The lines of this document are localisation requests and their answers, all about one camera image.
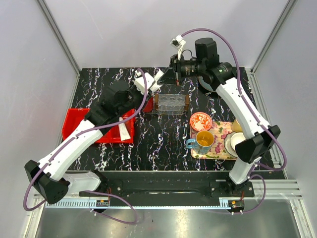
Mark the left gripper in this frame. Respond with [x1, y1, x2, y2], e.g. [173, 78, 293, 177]
[118, 80, 153, 117]

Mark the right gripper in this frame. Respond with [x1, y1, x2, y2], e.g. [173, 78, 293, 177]
[158, 54, 205, 86]

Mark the clear acrylic toothbrush holder rack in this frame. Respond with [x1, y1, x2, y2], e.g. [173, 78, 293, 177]
[154, 94, 190, 111]

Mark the red cup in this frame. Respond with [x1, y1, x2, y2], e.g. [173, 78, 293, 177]
[143, 97, 154, 113]

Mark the white toothpaste tube black cap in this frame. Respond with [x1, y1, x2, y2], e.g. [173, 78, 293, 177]
[118, 122, 131, 141]

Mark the white toothpaste tube red cap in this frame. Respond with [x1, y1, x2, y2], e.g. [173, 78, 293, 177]
[154, 69, 164, 86]

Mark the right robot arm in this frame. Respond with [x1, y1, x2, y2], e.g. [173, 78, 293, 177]
[158, 36, 280, 196]

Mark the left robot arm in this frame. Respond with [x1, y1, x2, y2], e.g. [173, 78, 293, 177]
[23, 78, 157, 210]

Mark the floral rectangular tray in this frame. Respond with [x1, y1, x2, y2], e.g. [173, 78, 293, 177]
[190, 120, 241, 160]

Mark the teal ceramic plate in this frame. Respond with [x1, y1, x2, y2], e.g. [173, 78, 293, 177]
[198, 75, 215, 92]

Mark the red plastic organizer bin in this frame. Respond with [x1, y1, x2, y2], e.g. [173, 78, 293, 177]
[62, 108, 136, 143]

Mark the orange floral bowl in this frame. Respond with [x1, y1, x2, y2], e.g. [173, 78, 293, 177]
[190, 112, 212, 132]

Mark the blue mug yellow inside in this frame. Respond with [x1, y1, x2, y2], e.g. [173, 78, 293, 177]
[186, 130, 215, 155]

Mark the yellow cup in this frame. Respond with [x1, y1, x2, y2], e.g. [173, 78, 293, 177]
[231, 119, 243, 132]

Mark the white small bowl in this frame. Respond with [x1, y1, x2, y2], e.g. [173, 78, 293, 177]
[224, 132, 246, 157]

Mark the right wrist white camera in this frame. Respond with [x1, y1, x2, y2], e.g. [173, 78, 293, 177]
[170, 35, 186, 60]

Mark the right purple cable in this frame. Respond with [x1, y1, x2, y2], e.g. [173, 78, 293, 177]
[180, 28, 287, 215]

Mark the purple cable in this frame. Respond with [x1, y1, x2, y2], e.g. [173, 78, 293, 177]
[180, 28, 287, 215]
[23, 68, 149, 225]

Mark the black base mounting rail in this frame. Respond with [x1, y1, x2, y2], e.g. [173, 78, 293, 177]
[74, 170, 255, 206]

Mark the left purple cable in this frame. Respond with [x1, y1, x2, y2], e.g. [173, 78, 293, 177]
[23, 68, 149, 225]

